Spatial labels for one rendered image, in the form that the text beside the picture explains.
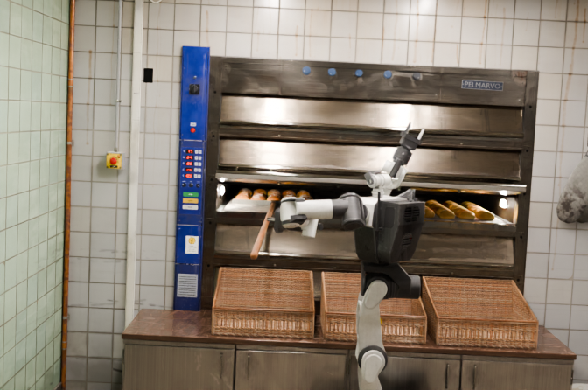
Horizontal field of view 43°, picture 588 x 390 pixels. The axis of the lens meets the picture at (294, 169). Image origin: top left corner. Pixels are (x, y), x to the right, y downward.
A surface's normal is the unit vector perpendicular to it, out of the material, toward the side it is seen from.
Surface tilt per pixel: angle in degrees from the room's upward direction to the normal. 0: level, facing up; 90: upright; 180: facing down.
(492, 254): 70
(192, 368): 90
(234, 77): 90
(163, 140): 90
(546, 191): 90
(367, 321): 114
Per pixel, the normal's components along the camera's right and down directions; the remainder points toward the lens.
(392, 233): -0.71, 0.02
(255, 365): 0.00, 0.07
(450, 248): 0.01, -0.27
